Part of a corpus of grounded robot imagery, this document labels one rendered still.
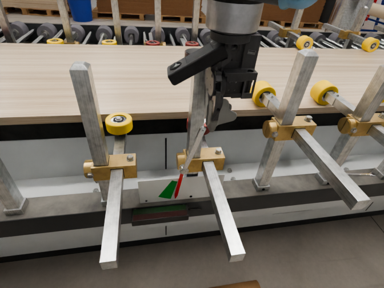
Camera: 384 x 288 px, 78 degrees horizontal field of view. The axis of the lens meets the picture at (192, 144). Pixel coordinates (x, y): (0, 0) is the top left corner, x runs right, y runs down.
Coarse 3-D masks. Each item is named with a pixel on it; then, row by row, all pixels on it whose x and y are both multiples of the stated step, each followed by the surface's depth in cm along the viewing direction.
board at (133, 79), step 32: (0, 64) 100; (32, 64) 103; (64, 64) 105; (96, 64) 107; (128, 64) 110; (160, 64) 113; (256, 64) 122; (288, 64) 125; (320, 64) 128; (352, 64) 132; (0, 96) 80; (32, 96) 82; (64, 96) 83; (128, 96) 86; (160, 96) 88; (352, 96) 99
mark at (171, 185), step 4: (172, 184) 71; (176, 184) 71; (168, 188) 72; (172, 188) 72; (164, 192) 73; (168, 192) 73; (172, 192) 73; (160, 196) 73; (164, 196) 74; (168, 196) 74
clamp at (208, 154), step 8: (184, 152) 68; (208, 152) 69; (176, 160) 71; (184, 160) 67; (192, 160) 66; (200, 160) 67; (208, 160) 67; (216, 160) 68; (224, 160) 68; (192, 168) 68; (200, 168) 69; (216, 168) 70
